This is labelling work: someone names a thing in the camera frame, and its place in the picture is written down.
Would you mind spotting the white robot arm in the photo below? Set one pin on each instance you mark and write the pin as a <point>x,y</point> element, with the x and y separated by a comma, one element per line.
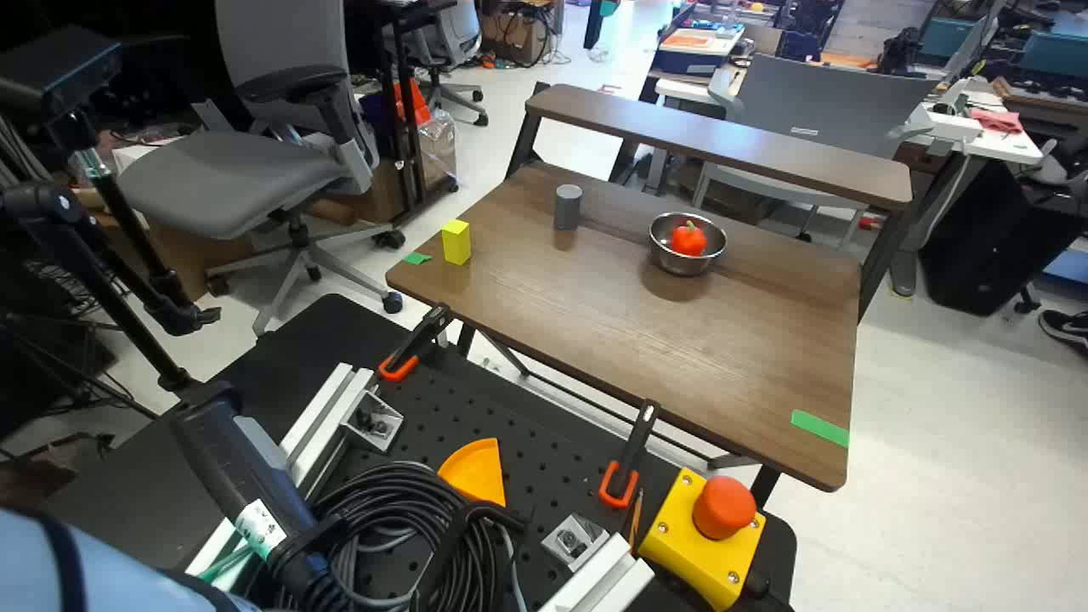
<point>78,574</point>

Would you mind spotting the brown wooden table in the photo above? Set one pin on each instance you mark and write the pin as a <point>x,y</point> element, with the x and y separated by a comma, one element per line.
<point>632,341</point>

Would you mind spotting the grey cylinder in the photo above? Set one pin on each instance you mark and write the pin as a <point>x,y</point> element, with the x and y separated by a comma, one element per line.
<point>567,209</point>

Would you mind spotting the metal bowl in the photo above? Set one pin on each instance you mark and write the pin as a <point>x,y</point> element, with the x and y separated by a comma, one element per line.
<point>668,264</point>

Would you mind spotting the small green tape piece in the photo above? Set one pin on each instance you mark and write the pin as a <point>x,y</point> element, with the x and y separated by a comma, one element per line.
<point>414,260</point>

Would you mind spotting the black perforated base board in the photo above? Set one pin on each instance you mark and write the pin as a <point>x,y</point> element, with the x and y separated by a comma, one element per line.
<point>544,454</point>

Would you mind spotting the black orange bar clamp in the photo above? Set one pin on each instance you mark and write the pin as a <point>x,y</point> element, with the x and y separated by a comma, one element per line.
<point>397,369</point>
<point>641,429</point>

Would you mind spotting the orange round fruit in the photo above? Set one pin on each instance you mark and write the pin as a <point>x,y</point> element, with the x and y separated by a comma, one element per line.
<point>686,239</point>

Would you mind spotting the orange wedge piece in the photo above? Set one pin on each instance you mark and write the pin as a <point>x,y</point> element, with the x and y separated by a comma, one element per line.
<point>476,474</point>

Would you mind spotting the brown raised wooden shelf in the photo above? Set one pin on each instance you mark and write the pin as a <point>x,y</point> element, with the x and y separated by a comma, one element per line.
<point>735,142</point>

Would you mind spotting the yellow red emergency stop button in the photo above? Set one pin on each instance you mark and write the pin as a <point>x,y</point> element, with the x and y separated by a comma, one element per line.
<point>682,534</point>

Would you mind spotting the black swivel chair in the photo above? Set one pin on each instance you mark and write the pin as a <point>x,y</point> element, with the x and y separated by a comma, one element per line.
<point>446,47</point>

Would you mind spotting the long green tape strip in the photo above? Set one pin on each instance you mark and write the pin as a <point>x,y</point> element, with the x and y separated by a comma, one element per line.
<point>821,428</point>

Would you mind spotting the grey office chair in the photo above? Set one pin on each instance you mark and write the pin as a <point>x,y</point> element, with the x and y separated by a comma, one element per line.
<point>225,174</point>

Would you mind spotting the grey partition panel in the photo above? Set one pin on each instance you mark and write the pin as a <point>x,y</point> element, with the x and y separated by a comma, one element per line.
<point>834,105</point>

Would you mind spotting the white cluttered desk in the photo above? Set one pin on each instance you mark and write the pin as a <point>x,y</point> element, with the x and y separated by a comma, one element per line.
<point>981,132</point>

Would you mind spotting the small metal bracket plate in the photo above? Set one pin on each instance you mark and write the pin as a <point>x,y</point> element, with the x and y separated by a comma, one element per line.
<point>375,424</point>
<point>575,542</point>

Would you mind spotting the short aluminium extrusion rail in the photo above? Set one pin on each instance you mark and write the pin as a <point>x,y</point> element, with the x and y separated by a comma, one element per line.
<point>599,579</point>

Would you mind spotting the black camera tripod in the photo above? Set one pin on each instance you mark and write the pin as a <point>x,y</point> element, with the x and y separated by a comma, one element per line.
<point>122,243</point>

